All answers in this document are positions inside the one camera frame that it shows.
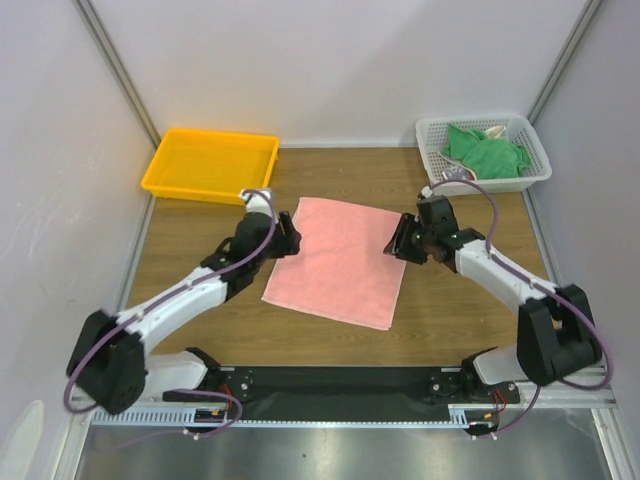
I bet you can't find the aluminium frame rail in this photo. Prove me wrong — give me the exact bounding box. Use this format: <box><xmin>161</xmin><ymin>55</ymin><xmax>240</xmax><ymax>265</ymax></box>
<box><xmin>69</xmin><ymin>365</ymin><xmax>621</xmax><ymax>410</ymax></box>

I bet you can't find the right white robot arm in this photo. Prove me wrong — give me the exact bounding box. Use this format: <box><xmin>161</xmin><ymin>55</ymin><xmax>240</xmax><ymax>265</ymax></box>
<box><xmin>384</xmin><ymin>196</ymin><xmax>603</xmax><ymax>402</ymax></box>

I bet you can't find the green towel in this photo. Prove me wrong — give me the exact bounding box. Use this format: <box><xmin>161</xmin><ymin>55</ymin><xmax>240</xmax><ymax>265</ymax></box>
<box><xmin>441</xmin><ymin>124</ymin><xmax>532</xmax><ymax>180</ymax></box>

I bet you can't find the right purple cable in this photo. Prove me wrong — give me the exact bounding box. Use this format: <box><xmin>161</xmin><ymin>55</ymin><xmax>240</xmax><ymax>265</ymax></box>
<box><xmin>424</xmin><ymin>178</ymin><xmax>614</xmax><ymax>441</ymax></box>

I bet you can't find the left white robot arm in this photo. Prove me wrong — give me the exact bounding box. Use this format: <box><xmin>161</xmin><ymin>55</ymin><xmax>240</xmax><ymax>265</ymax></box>
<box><xmin>63</xmin><ymin>211</ymin><xmax>301</xmax><ymax>415</ymax></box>

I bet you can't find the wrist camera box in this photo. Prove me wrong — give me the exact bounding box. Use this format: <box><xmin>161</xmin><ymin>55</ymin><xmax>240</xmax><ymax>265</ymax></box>
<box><xmin>239</xmin><ymin>188</ymin><xmax>273</xmax><ymax>212</ymax></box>
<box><xmin>418</xmin><ymin>186</ymin><xmax>440</xmax><ymax>203</ymax></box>

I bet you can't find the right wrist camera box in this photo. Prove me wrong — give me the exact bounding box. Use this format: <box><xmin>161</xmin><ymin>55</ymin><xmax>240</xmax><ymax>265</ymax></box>
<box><xmin>418</xmin><ymin>186</ymin><xmax>440</xmax><ymax>203</ymax></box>

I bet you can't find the yellow plastic tray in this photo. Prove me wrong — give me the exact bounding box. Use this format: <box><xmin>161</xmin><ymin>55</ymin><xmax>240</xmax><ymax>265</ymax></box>
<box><xmin>141</xmin><ymin>128</ymin><xmax>280</xmax><ymax>205</ymax></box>

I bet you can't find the patterned white cloth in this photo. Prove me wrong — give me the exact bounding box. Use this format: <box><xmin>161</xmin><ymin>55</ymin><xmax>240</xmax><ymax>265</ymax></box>
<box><xmin>438</xmin><ymin>152</ymin><xmax>477</xmax><ymax>181</ymax></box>

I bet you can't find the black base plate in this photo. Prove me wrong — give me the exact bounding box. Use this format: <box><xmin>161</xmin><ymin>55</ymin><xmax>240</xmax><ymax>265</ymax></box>
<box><xmin>162</xmin><ymin>366</ymin><xmax>521</xmax><ymax>424</ymax></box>

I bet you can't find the pink towel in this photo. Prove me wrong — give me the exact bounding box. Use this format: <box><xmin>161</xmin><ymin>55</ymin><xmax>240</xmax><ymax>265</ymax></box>
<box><xmin>262</xmin><ymin>197</ymin><xmax>405</xmax><ymax>331</ymax></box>

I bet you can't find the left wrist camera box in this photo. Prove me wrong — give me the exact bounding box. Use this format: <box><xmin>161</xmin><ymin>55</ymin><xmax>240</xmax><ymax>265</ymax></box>
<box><xmin>239</xmin><ymin>188</ymin><xmax>273</xmax><ymax>212</ymax></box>

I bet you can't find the white plastic basket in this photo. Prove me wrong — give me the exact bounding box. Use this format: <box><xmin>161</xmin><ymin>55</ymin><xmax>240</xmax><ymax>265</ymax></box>
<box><xmin>415</xmin><ymin>114</ymin><xmax>552</xmax><ymax>196</ymax></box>

